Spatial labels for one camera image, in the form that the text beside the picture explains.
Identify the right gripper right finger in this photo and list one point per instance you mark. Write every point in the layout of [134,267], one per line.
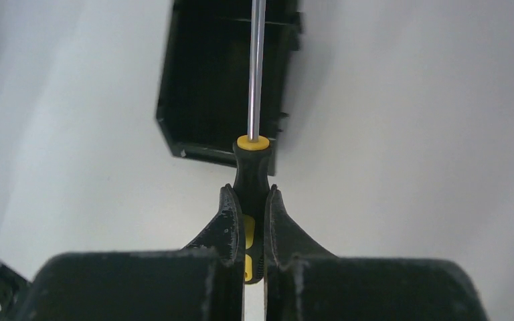
[304,281]

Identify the black plastic bin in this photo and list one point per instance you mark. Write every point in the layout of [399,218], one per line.
[203,97]

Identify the yellow black screwdriver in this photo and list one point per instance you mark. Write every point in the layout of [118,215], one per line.
[252,153]

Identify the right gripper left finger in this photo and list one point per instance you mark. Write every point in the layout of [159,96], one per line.
[202,281]

